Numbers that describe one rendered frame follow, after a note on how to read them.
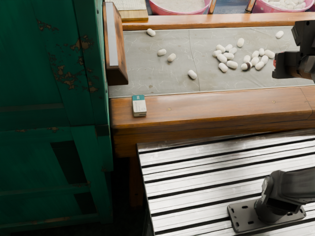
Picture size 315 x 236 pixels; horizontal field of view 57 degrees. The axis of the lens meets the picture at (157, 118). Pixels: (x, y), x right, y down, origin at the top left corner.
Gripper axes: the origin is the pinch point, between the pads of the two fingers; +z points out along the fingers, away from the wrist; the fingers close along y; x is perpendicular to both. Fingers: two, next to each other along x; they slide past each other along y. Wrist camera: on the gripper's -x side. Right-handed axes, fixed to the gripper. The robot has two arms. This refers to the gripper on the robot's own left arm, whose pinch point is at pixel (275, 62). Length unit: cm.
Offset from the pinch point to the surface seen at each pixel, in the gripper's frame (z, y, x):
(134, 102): 0.5, 40.6, 8.9
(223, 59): 15.5, 9.3, -0.3
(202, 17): 31.7, 11.7, -15.0
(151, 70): 15.5, 33.6, 2.0
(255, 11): 46, -16, -18
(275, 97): 1.8, -1.7, 10.4
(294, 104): -0.5, -6.5, 12.4
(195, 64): 16.8, 18.5, 0.9
